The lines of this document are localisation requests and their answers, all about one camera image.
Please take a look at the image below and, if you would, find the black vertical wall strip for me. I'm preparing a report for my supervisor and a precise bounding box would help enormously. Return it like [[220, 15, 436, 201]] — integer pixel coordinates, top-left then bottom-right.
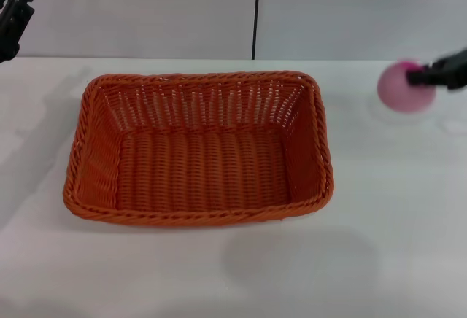
[[250, 0, 263, 61]]

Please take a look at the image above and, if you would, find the pink peach shaped bun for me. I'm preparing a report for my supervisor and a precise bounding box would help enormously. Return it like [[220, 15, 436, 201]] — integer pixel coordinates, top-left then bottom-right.
[[377, 58, 437, 115]]

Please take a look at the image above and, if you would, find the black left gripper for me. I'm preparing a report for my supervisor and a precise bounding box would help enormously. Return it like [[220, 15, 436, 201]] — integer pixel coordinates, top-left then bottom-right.
[[0, 0, 42, 65]]

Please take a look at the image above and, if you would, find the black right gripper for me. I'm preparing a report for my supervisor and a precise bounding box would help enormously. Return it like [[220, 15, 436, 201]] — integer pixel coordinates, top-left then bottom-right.
[[406, 45, 467, 93]]

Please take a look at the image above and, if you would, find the orange woven plastic basket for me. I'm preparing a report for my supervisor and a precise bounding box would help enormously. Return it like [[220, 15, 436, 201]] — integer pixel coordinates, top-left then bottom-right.
[[62, 71, 336, 228]]

